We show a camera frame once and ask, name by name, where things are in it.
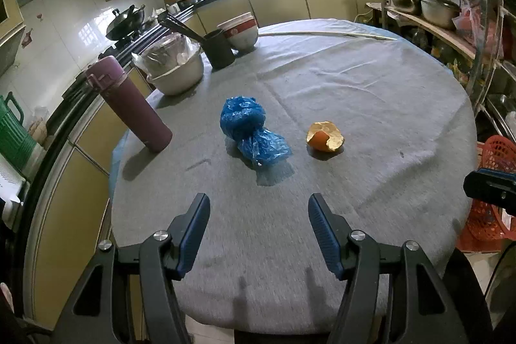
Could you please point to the green thermos jug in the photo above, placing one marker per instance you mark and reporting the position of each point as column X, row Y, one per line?
column 16, row 143

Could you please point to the metal storage rack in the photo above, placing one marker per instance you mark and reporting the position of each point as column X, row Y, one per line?
column 473, row 28

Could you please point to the red plastic basket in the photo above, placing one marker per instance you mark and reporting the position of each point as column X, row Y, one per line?
column 487, row 226

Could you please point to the steel basin with bag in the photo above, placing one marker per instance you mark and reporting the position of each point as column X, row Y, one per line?
column 172, row 64

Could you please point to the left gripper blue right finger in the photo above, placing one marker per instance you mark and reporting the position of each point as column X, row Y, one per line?
column 394, row 294

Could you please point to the black wok with lid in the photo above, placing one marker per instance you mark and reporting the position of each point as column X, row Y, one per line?
column 126, row 22

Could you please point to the steel pot on rack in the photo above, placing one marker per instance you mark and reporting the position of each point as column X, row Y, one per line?
column 440, row 12

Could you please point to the grey tablecloth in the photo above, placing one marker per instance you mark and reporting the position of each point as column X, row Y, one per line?
column 409, row 141

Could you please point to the maroon thermos bottle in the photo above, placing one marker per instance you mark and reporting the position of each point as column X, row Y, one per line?
column 108, row 78

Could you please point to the blue plastic bag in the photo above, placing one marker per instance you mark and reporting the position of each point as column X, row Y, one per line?
column 242, row 120

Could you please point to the black chopstick cup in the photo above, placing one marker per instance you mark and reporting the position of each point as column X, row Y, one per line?
column 217, row 49

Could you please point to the orange peel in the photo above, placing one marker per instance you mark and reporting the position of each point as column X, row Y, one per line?
column 324, row 136

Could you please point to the long white stick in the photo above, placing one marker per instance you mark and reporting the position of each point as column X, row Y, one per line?
column 326, row 34

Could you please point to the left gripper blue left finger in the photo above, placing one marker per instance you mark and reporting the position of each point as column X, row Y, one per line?
column 98, row 309

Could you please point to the stacked red white bowls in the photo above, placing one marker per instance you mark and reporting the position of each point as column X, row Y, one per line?
column 241, row 32

